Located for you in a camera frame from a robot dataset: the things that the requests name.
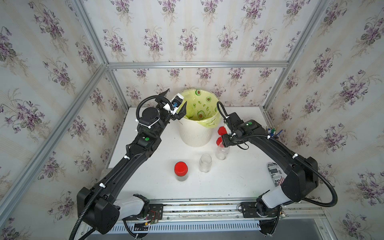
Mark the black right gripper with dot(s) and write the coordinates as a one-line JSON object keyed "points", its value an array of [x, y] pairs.
{"points": [[226, 142]]}

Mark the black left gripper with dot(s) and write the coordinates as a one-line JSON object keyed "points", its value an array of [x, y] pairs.
{"points": [[179, 114]]}

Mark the glass tea jar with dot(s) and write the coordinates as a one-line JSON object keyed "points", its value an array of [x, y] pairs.
{"points": [[205, 163]]}

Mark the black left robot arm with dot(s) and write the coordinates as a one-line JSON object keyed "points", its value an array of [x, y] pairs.
{"points": [[98, 206]]}

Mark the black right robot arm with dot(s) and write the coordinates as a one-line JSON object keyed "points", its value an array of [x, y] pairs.
{"points": [[302, 175]]}

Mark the green avocado print bag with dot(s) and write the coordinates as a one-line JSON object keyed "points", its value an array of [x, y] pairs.
{"points": [[202, 110]]}

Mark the white plastic trash bin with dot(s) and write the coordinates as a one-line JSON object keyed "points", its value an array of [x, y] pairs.
{"points": [[197, 133]]}

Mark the pens in cup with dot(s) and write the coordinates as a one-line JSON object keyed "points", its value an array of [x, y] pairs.
{"points": [[274, 133]]}

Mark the printed paper scrap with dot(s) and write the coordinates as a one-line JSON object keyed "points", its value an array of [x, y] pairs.
{"points": [[276, 173]]}

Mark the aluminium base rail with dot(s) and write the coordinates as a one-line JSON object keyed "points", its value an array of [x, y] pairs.
{"points": [[139, 218]]}

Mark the aluminium frame bars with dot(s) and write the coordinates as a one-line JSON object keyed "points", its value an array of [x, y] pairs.
{"points": [[67, 115]]}

